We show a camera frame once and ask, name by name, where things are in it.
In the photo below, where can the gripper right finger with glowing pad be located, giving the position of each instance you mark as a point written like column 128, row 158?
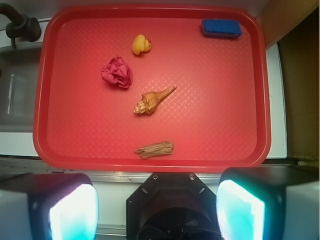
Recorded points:
column 269, row 203

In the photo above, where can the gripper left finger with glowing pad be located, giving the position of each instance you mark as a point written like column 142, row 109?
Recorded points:
column 51, row 206

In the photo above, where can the brown wood chip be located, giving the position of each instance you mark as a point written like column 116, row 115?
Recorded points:
column 156, row 149

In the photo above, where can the grey sink basin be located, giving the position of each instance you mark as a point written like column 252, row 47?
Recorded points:
column 18, row 84

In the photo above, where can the golden conch shell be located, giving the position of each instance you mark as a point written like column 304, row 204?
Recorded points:
column 151, row 100

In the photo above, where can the red plastic tray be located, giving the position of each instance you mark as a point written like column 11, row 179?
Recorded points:
column 218, row 116

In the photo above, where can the crumpled red paper ball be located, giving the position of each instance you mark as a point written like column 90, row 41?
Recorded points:
column 117, row 72

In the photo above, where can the blue sponge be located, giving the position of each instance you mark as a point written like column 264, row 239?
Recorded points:
column 221, row 28

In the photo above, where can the yellow rubber duck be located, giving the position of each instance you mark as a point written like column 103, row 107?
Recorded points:
column 141, row 44

